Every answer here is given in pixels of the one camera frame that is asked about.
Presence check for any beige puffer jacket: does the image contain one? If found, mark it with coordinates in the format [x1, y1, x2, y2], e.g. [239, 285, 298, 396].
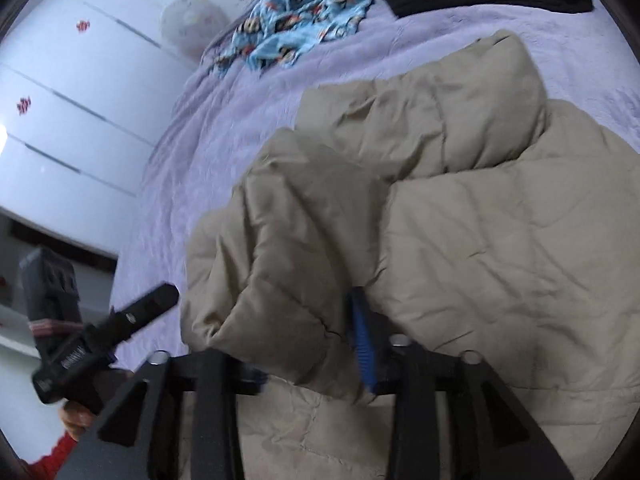
[181, 32, 639, 479]

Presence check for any red sleeve forearm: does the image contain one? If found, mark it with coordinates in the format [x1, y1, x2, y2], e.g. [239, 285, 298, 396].
[24, 432, 77, 480]

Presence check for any white round patterned pillow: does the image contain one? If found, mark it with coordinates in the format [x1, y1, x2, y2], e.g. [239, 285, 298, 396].
[160, 0, 229, 61]

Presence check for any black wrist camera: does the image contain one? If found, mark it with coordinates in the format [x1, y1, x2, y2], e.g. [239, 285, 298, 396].
[20, 247, 84, 360]

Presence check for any left hand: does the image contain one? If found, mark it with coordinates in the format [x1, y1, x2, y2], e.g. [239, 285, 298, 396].
[58, 401, 96, 441]

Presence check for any white wardrobe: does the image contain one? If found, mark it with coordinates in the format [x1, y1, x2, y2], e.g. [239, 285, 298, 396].
[1, 0, 193, 257]

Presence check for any blue patterned pajama garment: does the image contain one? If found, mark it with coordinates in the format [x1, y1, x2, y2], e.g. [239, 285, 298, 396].
[213, 0, 373, 76]

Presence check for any lilac plush bed blanket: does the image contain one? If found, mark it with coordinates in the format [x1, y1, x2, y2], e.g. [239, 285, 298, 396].
[113, 6, 639, 366]

